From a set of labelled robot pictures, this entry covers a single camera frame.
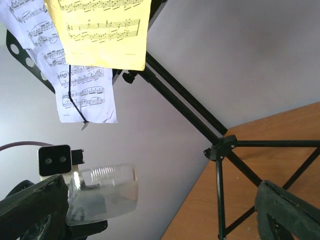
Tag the white sheet music page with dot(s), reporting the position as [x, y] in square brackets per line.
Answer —
[83, 93]

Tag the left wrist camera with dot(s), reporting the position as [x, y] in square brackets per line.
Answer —
[59, 160]

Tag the clear plastic metronome cover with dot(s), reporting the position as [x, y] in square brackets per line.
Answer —
[101, 193]

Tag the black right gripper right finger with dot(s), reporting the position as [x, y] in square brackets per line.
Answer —
[282, 215]

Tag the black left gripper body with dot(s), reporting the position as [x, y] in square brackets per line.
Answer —
[80, 230]

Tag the black music stand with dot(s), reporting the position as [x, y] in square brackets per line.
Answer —
[221, 146]

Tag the yellow sheet music page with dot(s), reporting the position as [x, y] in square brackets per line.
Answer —
[102, 33]

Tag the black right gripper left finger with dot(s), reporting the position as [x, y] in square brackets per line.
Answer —
[21, 211]

